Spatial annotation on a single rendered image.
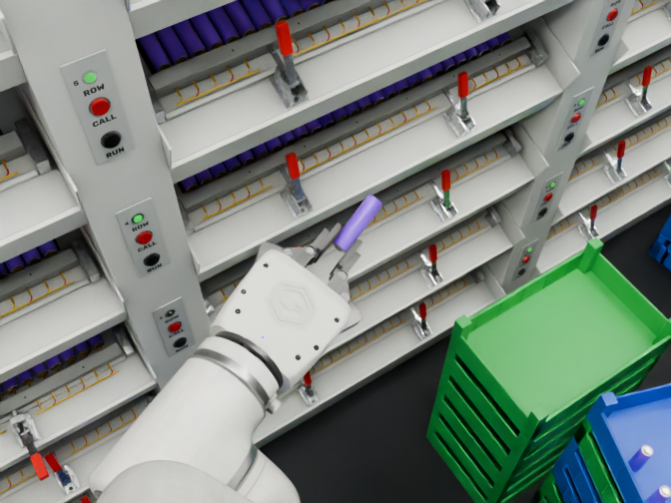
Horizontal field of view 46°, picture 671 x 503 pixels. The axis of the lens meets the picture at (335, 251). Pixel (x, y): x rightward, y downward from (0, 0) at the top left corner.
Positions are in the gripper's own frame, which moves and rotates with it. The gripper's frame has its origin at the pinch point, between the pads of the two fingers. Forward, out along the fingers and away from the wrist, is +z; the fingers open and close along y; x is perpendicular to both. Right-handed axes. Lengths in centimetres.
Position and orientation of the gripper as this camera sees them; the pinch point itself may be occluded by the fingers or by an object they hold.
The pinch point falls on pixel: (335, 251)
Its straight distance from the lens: 78.4
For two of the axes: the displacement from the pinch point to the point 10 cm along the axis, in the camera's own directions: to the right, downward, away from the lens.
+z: 5.2, -6.5, 5.5
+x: -3.1, 4.5, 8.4
